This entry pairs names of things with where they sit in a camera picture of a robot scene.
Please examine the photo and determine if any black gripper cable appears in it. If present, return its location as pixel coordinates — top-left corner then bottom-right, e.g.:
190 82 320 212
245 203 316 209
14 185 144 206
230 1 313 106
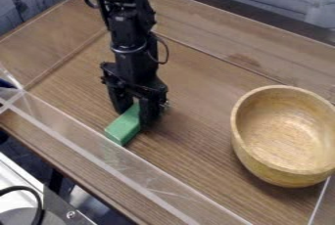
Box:
145 32 171 66

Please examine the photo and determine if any grey metal bracket with screw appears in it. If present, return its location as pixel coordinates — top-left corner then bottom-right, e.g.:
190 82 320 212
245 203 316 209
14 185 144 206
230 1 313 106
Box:
42 187 97 225

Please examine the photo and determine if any clear acrylic front barrier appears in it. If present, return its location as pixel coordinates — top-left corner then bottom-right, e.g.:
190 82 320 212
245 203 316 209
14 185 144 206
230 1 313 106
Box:
0 69 253 225

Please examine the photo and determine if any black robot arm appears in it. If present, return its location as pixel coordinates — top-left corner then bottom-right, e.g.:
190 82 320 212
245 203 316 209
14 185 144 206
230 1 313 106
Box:
85 0 168 126

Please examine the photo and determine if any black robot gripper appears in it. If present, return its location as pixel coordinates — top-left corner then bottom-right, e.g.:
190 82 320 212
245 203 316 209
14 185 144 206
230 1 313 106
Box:
101 44 168 127

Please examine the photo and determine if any green rectangular block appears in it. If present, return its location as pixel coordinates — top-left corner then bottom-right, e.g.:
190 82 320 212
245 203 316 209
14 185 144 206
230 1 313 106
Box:
105 104 140 146

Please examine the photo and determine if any brown wooden bowl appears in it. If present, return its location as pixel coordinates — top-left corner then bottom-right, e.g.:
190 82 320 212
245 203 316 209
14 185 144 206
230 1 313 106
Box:
231 85 335 188

